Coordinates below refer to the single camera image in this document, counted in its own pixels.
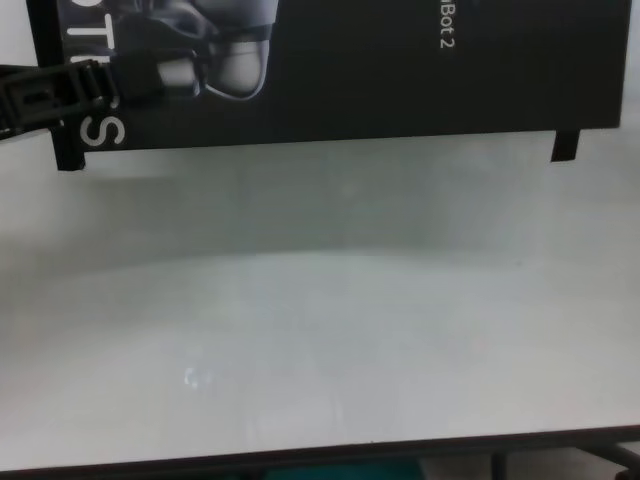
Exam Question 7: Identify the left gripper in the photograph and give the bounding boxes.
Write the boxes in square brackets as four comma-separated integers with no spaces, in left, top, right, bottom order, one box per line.
[0,52,161,145]

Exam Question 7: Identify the black robot poster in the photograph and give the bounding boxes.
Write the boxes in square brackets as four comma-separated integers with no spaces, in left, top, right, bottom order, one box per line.
[54,0,626,154]

